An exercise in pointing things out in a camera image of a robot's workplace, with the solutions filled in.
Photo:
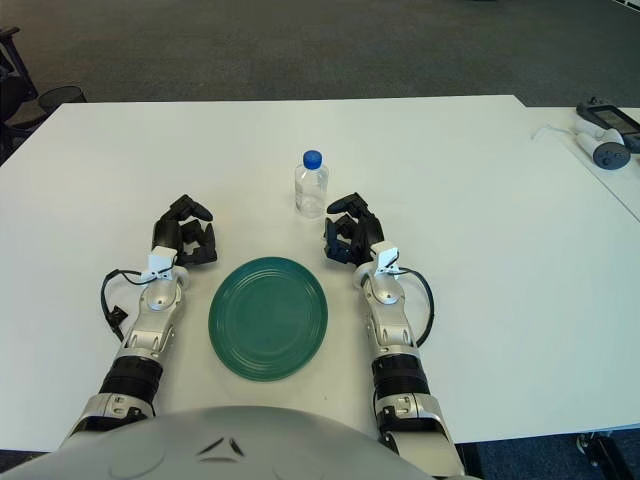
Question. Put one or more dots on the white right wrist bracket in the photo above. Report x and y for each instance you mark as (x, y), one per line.
(387, 252)

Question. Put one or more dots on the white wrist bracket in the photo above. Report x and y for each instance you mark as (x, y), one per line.
(387, 252)
(161, 257)

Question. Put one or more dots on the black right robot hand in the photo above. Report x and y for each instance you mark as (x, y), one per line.
(372, 232)

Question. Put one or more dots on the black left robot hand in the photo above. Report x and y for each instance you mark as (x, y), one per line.
(167, 235)

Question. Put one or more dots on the black office chair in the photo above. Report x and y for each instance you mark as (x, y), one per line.
(12, 90)

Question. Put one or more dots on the black mesh wastebasket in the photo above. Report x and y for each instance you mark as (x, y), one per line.
(62, 97)

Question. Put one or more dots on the black table leg caster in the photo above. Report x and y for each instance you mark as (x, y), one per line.
(597, 447)

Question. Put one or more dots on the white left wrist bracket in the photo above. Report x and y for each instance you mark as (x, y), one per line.
(161, 257)

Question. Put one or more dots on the grey robot torso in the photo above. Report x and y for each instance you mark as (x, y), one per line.
(150, 450)

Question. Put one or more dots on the clear bottle with blue cap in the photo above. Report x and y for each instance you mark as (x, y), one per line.
(311, 190)

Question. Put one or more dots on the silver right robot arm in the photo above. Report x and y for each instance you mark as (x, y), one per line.
(395, 330)

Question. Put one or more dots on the dark handheld screen controller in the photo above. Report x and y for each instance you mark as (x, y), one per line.
(612, 120)

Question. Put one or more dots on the white and grey controller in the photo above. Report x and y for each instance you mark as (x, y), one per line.
(607, 157)

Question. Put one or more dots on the green ribbed plate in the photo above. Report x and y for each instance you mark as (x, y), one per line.
(267, 320)

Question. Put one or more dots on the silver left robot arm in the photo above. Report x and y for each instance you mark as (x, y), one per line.
(150, 320)

